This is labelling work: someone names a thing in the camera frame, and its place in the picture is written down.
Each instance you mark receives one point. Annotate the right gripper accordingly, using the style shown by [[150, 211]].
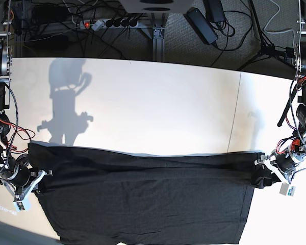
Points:
[[22, 183]]

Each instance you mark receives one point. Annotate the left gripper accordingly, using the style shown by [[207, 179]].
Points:
[[277, 167]]

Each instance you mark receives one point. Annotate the dark grey T-shirt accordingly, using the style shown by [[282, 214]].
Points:
[[103, 197]]

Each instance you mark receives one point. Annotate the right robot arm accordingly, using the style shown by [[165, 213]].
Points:
[[8, 130]]

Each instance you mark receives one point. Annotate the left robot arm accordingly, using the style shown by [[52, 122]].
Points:
[[296, 106]]

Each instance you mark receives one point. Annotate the black tripod stand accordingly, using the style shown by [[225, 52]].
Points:
[[267, 48]]

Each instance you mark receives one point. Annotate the black power adapter brick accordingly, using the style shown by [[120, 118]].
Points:
[[201, 26]]

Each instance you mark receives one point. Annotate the white power strip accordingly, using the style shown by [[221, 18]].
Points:
[[114, 23]]

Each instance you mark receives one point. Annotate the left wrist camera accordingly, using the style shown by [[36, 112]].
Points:
[[287, 189]]

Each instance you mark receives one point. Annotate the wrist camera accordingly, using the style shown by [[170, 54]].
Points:
[[287, 189], [22, 205]]

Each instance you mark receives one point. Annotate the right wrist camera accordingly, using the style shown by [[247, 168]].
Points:
[[22, 205]]

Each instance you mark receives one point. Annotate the aluminium frame post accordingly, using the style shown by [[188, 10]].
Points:
[[158, 21]]

